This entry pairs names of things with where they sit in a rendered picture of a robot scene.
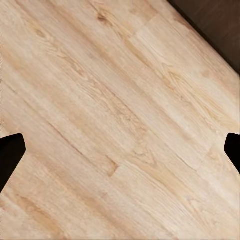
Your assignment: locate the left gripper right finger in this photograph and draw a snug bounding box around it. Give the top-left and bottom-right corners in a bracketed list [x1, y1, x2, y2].
[224, 133, 240, 173]

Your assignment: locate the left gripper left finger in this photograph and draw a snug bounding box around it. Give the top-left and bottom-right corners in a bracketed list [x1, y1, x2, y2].
[0, 133, 26, 193]

